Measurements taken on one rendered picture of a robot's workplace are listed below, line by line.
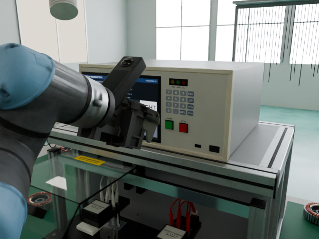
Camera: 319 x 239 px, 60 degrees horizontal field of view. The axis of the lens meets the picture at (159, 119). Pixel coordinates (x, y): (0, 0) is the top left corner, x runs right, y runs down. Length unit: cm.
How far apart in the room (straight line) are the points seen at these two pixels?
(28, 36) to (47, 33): 46
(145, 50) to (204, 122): 753
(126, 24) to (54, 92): 816
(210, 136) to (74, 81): 37
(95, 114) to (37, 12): 596
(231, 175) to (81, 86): 38
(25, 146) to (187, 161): 39
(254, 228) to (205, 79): 33
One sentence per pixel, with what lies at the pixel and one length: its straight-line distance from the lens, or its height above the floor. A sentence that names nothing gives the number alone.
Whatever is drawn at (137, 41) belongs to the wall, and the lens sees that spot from 826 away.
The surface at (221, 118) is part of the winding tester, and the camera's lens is 62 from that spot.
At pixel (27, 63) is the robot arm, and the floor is 135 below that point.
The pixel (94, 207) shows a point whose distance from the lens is 85.
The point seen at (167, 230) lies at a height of 92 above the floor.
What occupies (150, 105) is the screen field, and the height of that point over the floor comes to 123.
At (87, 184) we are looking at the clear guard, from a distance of 66.
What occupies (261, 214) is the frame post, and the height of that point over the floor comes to 104.
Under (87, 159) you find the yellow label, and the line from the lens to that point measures 79.
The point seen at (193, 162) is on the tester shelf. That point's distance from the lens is 64.
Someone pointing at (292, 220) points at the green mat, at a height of 75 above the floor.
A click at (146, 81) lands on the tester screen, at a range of 69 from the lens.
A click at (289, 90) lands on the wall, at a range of 693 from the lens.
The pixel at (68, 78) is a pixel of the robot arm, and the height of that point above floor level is 133.
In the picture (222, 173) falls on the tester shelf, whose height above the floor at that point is 110.
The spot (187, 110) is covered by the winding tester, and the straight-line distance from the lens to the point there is 64.
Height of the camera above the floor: 137
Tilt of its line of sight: 15 degrees down
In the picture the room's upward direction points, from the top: straight up
